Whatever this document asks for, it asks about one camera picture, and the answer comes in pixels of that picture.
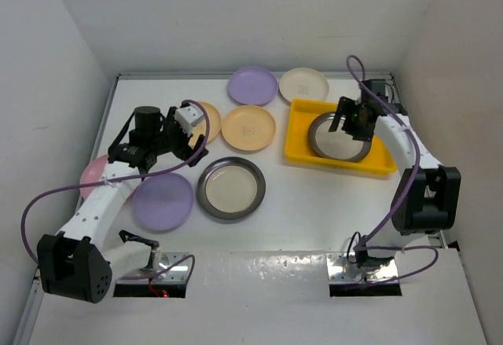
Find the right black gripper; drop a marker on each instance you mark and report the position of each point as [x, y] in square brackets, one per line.
[346, 107]

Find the cream white plate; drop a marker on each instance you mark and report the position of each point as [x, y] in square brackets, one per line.
[303, 83]

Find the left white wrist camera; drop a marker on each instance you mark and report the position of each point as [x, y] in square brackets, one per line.
[189, 116]

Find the yellow plastic bin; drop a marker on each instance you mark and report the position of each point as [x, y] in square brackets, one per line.
[297, 148]

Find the dark metal plate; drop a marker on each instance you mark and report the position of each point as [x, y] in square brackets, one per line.
[335, 145]
[231, 188]

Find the orange plate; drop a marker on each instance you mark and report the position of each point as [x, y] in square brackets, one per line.
[248, 128]
[214, 125]

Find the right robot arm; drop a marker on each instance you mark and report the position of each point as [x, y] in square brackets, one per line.
[425, 201]

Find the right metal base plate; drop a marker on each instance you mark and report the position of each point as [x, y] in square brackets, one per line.
[343, 269]

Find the metal base plate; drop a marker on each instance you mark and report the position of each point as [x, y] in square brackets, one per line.
[343, 269]
[170, 268]

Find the pink plate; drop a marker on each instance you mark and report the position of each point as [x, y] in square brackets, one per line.
[92, 172]

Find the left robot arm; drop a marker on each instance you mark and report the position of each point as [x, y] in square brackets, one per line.
[73, 262]

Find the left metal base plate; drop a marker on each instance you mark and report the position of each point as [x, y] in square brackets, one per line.
[170, 268]

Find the purple plate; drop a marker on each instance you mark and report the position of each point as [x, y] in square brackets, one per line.
[252, 86]
[163, 203]

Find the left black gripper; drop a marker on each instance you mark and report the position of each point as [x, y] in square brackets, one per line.
[181, 152]

